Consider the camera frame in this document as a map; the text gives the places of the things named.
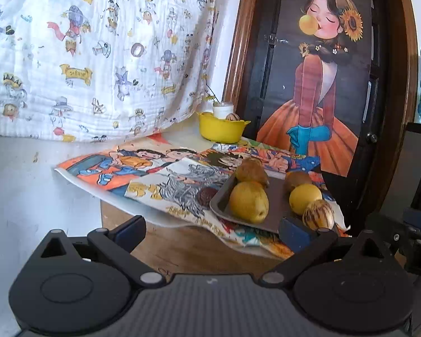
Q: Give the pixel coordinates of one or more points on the yellow plastic bowl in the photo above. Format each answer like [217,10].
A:
[219,130]

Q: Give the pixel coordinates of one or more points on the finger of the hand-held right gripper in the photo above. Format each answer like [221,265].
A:
[386,228]
[415,217]

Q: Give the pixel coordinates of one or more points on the white jar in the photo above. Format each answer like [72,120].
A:
[221,109]

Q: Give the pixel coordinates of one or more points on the white cartoon printed blanket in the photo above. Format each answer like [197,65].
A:
[91,59]

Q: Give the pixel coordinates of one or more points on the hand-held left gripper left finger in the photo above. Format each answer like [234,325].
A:
[129,233]

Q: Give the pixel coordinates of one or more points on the grey metal tray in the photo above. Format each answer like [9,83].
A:
[277,203]

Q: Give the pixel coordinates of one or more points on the striped pepino melon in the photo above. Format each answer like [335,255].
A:
[231,117]
[318,215]

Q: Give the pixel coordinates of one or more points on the black door knob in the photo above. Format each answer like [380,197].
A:
[372,137]

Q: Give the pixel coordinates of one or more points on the black door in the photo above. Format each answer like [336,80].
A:
[266,77]

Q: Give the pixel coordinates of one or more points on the wall poster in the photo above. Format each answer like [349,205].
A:
[315,94]

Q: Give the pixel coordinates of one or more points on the grey haired figure drawing paper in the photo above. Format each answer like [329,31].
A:
[175,189]

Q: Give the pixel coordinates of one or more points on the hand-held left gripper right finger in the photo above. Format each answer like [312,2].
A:
[294,237]

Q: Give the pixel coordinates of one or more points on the yellow round fruit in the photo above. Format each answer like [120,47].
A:
[249,202]
[305,198]

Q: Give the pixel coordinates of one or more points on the brown oval fruit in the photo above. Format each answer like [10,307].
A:
[296,179]
[251,172]

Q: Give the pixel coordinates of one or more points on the brown wooden door frame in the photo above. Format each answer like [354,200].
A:
[238,59]

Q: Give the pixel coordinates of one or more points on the colourful cartoon fighter paper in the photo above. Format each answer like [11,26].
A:
[284,158]

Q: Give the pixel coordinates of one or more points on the orange blue cartoon paper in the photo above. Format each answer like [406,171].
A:
[105,172]

